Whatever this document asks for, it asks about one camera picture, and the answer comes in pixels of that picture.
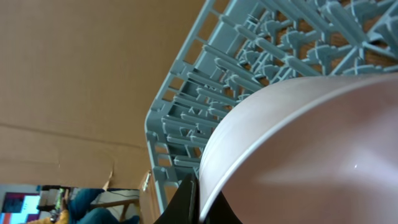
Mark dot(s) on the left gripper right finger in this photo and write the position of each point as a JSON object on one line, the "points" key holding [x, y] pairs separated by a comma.
{"points": [[221, 213]]}

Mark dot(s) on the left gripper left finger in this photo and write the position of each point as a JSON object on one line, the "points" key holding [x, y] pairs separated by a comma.
{"points": [[183, 207]]}

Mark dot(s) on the small white plate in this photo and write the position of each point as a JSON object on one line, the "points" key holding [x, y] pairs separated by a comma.
{"points": [[307, 150]]}

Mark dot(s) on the grey dish rack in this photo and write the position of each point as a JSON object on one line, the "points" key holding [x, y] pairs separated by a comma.
{"points": [[232, 52]]}

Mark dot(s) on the brown cardboard backdrop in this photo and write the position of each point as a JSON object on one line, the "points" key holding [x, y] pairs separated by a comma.
{"points": [[77, 80]]}

